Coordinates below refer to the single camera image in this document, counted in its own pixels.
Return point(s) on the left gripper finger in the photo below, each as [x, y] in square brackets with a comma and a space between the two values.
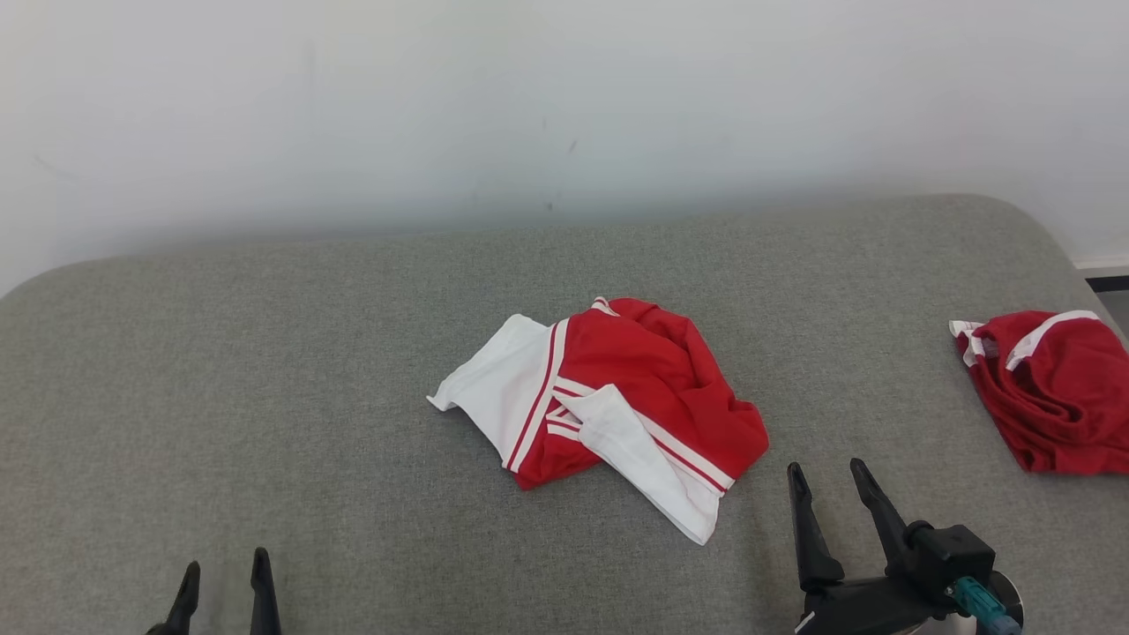
[183, 608]
[263, 600]

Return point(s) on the red shorts white stripe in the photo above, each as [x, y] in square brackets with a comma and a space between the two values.
[1058, 406]

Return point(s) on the red basketball jersey white sleeves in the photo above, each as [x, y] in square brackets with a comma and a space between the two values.
[653, 388]

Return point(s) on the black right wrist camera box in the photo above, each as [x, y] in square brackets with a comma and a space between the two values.
[953, 556]

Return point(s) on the grey fabric sofa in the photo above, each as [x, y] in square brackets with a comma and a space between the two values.
[265, 397]

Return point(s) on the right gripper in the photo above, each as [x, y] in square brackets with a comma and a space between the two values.
[864, 608]

